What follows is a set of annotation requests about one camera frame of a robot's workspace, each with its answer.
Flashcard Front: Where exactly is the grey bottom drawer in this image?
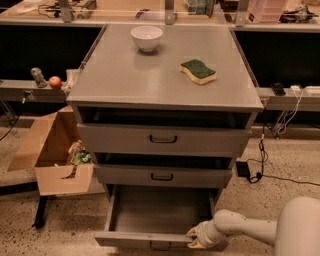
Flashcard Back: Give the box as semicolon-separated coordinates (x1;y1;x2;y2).
95;185;218;251

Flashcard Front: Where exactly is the grey drawer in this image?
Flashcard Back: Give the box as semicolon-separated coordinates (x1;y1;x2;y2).
94;153;233;188
95;185;218;251
77;107;251;157

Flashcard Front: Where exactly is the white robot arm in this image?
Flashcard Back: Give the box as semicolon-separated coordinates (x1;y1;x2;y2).
187;197;320;256

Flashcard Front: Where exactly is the grey middle drawer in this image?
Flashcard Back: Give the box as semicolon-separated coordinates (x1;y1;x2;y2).
94;153;233;188

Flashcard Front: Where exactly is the grey metal drawer cabinet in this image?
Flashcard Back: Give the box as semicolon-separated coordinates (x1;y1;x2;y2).
66;23;264;201

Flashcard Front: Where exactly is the grey top drawer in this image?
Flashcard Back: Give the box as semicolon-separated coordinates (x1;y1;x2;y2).
77;107;251;157

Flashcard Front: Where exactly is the open cardboard box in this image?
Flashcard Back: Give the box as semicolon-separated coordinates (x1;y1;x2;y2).
8;106;104;196

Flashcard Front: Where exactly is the black power adapter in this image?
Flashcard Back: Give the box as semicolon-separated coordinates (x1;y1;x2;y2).
236;161;251;179

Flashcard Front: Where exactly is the green snack bag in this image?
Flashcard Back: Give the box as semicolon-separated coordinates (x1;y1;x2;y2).
73;152;92;165

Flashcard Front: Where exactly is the black table leg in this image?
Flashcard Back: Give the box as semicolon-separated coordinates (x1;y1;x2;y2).
33;196;48;229

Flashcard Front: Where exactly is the green and yellow sponge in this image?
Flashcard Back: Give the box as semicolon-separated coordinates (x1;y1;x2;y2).
179;59;217;85

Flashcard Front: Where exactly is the white power strip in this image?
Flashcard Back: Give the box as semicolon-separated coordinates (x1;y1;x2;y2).
304;86;320;96

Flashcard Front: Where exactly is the white ceramic bowl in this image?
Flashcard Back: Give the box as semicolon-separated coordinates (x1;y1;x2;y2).
130;26;163;52

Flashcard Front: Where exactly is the red apple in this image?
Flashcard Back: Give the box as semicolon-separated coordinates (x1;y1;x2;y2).
48;76;62;89

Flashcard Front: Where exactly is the small grey figurine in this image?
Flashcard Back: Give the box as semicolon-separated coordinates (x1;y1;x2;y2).
31;67;47;88

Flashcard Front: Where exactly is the pink storage box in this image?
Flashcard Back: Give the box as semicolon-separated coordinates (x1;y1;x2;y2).
246;0;288;23

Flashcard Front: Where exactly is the black power cable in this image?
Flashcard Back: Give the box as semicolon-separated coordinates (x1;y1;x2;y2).
246;123;320;187

